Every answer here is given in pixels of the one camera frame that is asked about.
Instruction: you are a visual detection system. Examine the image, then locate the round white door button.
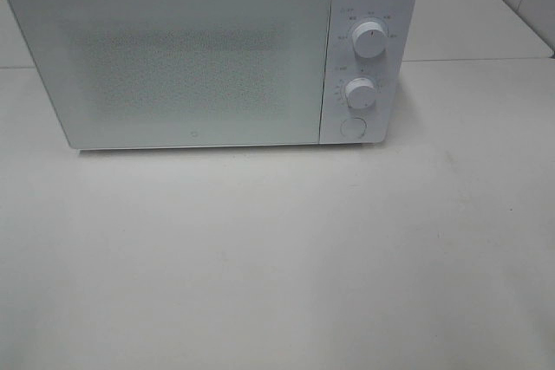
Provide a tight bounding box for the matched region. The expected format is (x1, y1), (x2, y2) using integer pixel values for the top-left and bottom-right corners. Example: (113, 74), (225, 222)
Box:
(340, 117), (367, 140)

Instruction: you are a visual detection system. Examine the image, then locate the white microwave knob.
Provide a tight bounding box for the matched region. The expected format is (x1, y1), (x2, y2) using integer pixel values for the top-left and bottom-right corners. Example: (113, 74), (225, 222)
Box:
(344, 77), (378, 110)
(351, 19), (389, 59)

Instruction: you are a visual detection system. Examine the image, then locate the white microwave door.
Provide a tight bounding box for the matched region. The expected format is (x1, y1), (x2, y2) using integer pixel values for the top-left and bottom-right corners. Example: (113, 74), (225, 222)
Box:
(9, 0), (330, 150)

